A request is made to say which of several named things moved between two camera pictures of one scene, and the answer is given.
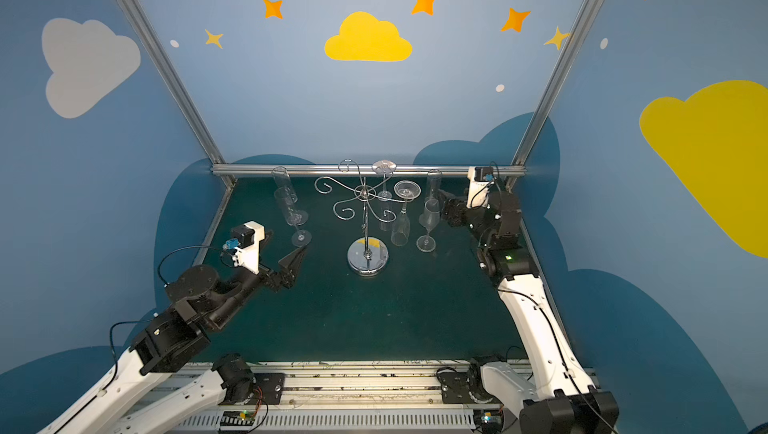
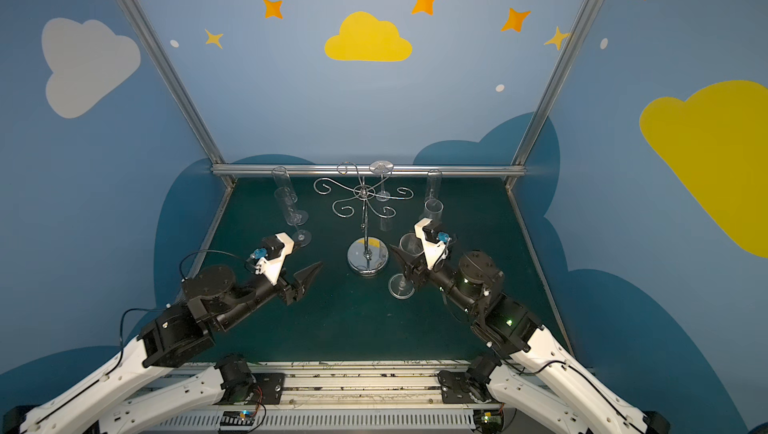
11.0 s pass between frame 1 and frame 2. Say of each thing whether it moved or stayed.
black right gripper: moved
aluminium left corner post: stayed
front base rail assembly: stayed
